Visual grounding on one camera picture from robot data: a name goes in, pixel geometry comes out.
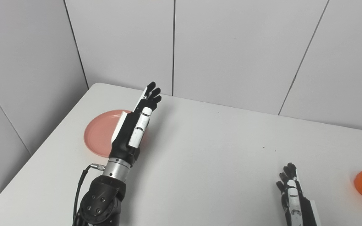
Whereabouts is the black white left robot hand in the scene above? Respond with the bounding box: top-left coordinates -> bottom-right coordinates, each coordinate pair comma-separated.
108,82 -> 162,166

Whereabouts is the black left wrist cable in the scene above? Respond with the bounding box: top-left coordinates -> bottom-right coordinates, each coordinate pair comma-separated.
73,163 -> 106,226

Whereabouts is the pink round plate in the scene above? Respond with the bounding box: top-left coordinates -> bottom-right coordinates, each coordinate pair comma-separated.
84,110 -> 149,158

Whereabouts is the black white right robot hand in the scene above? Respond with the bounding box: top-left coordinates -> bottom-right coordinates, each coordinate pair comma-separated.
276,162 -> 321,226

